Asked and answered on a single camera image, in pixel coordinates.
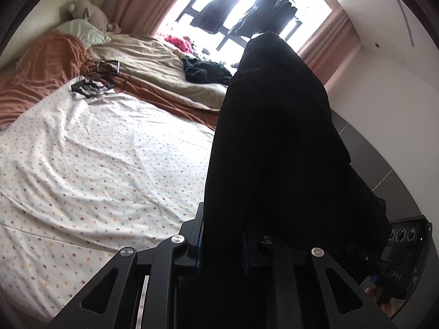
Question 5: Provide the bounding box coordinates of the white pillow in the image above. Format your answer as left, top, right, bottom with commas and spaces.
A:
55, 19, 112, 49

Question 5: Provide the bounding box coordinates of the person's right hand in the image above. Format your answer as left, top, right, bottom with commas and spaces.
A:
364, 286, 395, 316

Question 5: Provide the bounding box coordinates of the dark hanging garment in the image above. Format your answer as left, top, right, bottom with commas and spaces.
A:
190, 0, 237, 35
228, 0, 282, 38
274, 0, 300, 32

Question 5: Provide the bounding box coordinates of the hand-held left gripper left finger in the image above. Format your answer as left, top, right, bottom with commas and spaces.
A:
44, 202, 206, 329

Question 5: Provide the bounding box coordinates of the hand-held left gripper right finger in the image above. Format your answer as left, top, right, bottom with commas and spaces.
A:
242, 219, 400, 329

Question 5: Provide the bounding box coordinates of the beige duvet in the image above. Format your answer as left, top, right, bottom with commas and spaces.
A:
86, 32, 234, 110

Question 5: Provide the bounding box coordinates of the black jacket with yellow trim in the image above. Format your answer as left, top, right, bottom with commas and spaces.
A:
201, 32, 393, 287

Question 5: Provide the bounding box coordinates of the pink curtain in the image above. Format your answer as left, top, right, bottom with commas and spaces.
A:
297, 5, 361, 86
105, 0, 203, 40

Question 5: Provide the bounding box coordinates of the white floral bed sheet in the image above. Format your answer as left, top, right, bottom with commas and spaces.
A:
0, 82, 220, 323

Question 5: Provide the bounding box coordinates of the brown blanket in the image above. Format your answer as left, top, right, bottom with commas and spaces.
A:
0, 29, 220, 131

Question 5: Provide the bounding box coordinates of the black cables and device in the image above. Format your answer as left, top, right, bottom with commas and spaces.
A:
79, 58, 133, 93

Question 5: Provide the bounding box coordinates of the pink cloth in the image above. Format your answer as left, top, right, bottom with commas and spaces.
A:
164, 34, 194, 53

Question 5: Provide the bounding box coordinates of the beige plush toy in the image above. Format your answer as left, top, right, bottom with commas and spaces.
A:
67, 0, 120, 33

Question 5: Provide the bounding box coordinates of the pile of dark clothes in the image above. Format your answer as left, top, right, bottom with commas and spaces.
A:
180, 56, 234, 84

